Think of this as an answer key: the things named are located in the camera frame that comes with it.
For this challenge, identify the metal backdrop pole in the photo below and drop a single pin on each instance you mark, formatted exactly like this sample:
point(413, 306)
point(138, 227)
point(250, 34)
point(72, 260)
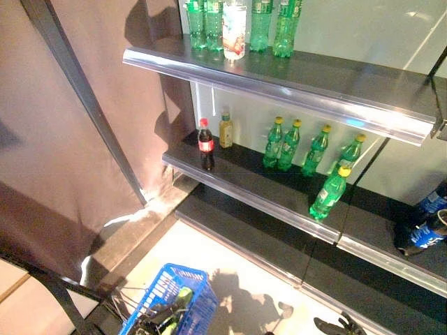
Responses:
point(80, 87)

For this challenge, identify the cola bottle red label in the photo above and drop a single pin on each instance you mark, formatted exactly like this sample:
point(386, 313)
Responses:
point(206, 146)

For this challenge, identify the blue plastic shopping basket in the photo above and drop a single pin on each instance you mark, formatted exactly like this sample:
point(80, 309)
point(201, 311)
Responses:
point(167, 275)

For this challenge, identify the small Pepsi bottle blue cap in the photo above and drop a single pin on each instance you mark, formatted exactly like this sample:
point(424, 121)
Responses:
point(422, 234)
point(433, 200)

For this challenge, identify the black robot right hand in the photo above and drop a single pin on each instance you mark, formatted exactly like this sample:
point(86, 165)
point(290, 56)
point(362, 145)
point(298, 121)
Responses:
point(342, 328)

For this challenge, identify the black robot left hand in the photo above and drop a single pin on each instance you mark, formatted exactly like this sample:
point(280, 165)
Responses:
point(160, 319)

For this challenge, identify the green drink container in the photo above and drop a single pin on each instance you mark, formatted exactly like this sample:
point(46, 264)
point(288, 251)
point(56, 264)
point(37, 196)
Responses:
point(185, 295)

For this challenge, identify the large green soda bottle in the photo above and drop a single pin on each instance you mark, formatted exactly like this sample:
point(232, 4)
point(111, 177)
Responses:
point(213, 24)
point(286, 31)
point(261, 28)
point(196, 24)

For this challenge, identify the dark floor plinth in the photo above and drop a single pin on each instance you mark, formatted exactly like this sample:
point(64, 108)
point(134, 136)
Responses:
point(139, 237)

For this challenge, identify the brown backdrop curtain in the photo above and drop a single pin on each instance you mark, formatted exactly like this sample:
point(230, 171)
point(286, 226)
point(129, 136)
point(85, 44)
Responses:
point(52, 122)

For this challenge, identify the small yellow tea bottle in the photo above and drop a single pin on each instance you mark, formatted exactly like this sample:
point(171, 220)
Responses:
point(226, 134)

